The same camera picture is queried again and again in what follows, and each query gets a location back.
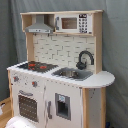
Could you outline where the white oven door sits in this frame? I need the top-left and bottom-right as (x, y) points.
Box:
(12, 86), (44, 128)

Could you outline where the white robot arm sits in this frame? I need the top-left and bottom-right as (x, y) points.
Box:
(5, 116), (36, 128)

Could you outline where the wooden toy kitchen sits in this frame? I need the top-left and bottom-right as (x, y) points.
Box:
(8, 10), (115, 128)

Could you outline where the grey toy sink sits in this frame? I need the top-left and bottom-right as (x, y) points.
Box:
(53, 67), (92, 81)

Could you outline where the black toy faucet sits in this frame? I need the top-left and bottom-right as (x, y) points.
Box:
(76, 50), (94, 70)

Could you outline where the black stove top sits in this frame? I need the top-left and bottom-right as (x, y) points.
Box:
(20, 61), (56, 73)

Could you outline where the right red stove knob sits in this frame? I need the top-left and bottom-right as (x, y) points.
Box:
(32, 81), (37, 87)

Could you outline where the red stove knob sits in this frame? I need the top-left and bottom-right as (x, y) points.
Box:
(32, 81), (37, 87)
(13, 76), (19, 82)

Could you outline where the white toy microwave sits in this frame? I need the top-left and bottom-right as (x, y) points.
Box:
(55, 14), (93, 34)

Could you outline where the white cabinet door with dispenser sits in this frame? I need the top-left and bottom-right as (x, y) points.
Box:
(46, 81), (81, 128)

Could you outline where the grey range hood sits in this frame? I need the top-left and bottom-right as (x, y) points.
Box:
(25, 15), (53, 34)

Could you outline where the left red stove knob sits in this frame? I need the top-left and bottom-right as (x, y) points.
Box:
(13, 76), (19, 82)

